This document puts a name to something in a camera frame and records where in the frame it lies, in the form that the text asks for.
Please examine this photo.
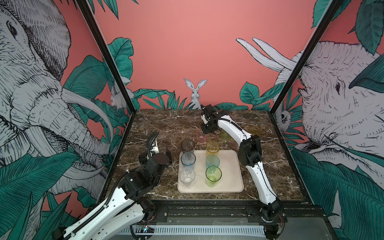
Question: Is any tall green plastic cup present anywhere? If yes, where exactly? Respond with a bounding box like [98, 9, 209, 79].
[205, 166, 222, 187]

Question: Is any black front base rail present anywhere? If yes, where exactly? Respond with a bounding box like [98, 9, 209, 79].
[150, 200, 326, 225]

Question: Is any beige plastic tray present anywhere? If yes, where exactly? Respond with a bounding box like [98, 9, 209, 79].
[178, 150, 244, 193]

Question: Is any clear plastic cup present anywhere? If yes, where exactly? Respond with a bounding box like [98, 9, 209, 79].
[179, 167, 196, 187]

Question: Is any white vented strip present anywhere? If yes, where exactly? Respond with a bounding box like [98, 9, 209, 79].
[132, 225, 266, 237]

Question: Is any blue plastic cup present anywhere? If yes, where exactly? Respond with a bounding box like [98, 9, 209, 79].
[181, 152, 196, 168]

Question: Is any orange plastic cup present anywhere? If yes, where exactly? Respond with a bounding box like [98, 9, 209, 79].
[206, 140, 220, 156]

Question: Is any left black frame post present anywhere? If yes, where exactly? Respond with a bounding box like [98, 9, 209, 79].
[76, 0, 137, 115]

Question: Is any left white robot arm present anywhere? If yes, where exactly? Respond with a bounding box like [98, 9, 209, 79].
[52, 142, 172, 240]

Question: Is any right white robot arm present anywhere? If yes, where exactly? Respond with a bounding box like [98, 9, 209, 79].
[201, 105, 285, 223]

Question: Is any dark grey plastic cup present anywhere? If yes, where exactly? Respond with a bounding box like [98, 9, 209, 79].
[181, 139, 196, 153]

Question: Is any short green plastic cup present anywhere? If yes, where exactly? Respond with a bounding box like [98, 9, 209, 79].
[220, 130, 232, 141]

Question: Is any teal frosted plastic cup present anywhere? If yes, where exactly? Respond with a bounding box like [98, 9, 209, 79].
[206, 155, 220, 168]

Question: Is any black frame post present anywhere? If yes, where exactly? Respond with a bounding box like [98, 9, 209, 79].
[269, 0, 343, 115]
[76, 0, 137, 115]

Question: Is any yellow plastic cup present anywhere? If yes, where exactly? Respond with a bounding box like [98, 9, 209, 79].
[247, 126, 262, 137]

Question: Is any pink plastic cup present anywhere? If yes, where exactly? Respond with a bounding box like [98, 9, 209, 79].
[195, 130, 208, 144]

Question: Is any right black frame post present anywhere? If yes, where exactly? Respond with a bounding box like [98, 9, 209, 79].
[269, 0, 343, 115]

